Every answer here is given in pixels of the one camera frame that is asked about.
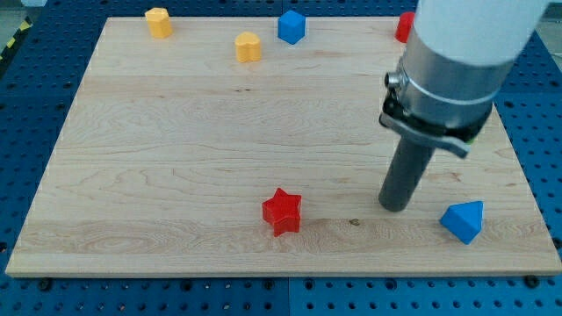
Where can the blue triangle block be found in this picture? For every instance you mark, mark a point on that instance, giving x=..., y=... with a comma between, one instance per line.
x=464, y=220

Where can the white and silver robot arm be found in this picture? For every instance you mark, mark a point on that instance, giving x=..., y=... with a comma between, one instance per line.
x=457, y=56

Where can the red star block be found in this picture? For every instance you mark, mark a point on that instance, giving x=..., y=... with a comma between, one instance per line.
x=282, y=212

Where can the light wooden board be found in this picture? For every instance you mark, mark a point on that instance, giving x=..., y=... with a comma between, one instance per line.
x=171, y=146

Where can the yellow heart block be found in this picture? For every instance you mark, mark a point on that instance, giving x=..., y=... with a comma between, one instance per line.
x=248, y=47

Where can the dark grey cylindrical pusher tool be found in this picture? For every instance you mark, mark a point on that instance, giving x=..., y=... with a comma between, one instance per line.
x=405, y=172

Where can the blue cube block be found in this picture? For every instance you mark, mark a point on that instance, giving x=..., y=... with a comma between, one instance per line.
x=291, y=27

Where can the yellow hexagon block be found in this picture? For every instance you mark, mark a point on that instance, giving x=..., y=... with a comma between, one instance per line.
x=159, y=24

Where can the red cylinder block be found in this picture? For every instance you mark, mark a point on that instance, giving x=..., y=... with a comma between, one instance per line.
x=404, y=26

